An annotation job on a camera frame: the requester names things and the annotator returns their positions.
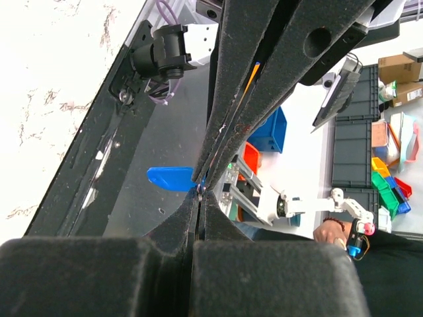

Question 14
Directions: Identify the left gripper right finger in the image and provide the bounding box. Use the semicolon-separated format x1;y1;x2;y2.
190;192;369;316

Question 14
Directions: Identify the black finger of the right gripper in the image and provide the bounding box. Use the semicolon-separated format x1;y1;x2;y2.
192;0;300;182

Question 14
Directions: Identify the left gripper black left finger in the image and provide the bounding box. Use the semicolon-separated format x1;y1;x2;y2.
1;191;199;316

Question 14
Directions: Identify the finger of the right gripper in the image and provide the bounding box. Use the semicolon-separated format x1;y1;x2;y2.
206;1;371;188

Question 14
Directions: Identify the blue key tag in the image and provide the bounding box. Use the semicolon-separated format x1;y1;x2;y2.
147;166;206;192

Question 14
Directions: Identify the person hand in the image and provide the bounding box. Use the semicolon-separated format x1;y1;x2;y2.
313;219;347;250

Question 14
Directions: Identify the blue storage bin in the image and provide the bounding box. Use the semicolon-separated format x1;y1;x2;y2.
247;107;287;153

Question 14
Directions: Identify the orange storage bin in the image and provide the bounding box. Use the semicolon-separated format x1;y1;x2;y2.
243;142;261;174

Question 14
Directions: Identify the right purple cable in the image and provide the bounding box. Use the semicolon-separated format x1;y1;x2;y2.
147;0;182;106

